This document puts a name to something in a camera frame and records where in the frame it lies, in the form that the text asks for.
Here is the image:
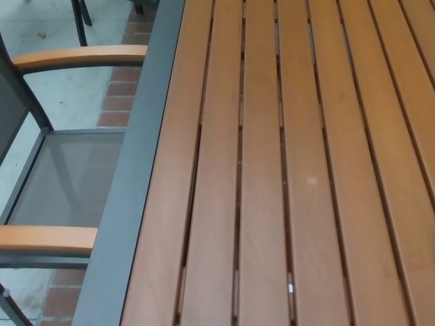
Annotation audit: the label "square slatted wood patio table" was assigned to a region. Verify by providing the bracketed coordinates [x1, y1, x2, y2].
[69, 0, 435, 326]

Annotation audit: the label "mesh patio chair wood armrests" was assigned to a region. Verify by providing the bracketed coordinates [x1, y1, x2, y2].
[0, 32, 150, 326]

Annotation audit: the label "dark metal chair leg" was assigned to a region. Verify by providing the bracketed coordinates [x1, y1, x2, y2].
[70, 0, 94, 47]

